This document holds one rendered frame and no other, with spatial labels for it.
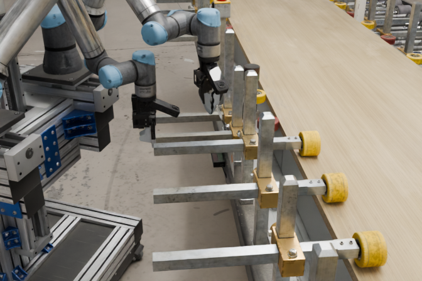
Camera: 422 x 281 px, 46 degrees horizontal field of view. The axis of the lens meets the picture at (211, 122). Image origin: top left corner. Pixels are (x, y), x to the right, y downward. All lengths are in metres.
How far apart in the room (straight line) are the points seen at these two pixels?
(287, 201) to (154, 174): 2.13
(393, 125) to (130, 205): 1.62
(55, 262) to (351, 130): 1.36
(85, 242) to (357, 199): 1.36
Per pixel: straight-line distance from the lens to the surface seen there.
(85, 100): 1.95
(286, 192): 1.09
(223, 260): 1.13
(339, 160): 1.61
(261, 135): 1.29
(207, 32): 1.60
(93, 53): 1.69
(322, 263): 0.88
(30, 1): 1.43
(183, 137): 1.79
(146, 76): 1.67
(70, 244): 2.39
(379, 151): 1.70
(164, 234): 2.70
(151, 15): 1.57
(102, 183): 3.14
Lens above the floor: 1.71
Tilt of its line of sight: 27 degrees down
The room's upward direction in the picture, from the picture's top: straight up
